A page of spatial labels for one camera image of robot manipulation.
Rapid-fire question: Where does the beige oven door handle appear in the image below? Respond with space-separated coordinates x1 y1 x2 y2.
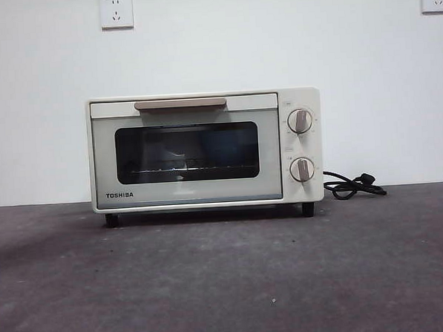
134 96 228 114

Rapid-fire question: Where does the glass oven door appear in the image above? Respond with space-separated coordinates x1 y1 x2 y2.
88 91 284 211

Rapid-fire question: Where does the round oven timer knob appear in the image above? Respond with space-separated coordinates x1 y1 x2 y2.
289 155 317 184

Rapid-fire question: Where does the white toaster oven body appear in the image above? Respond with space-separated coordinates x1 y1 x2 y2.
85 85 326 215

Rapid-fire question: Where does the round oven temperature knob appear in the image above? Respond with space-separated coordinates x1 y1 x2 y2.
286 108 315 136

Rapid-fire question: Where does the metal wire oven rack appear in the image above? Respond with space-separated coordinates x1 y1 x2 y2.
127 162 255 178

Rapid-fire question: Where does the black oven power cable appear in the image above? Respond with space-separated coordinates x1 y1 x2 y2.
322 167 388 201

